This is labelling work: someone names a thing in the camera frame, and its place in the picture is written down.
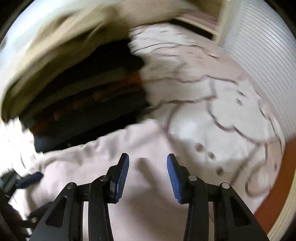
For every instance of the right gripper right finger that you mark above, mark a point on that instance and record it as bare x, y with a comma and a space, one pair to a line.
233, 220

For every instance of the pink brown garment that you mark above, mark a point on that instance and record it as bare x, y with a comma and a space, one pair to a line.
147, 209

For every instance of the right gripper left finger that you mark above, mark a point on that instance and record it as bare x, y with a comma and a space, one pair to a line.
64, 218

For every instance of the white slatted door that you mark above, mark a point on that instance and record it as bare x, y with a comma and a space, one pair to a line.
261, 42

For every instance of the khaki folded garment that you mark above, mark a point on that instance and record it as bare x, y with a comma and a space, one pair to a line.
59, 44

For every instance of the bear print bed sheet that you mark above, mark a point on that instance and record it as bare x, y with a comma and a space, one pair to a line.
217, 122

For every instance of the wooden corner shelf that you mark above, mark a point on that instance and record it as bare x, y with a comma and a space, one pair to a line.
209, 16

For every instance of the dark folded clothes stack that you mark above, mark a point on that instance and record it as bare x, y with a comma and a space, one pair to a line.
99, 95

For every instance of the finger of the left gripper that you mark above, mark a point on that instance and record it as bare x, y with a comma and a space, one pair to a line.
28, 180

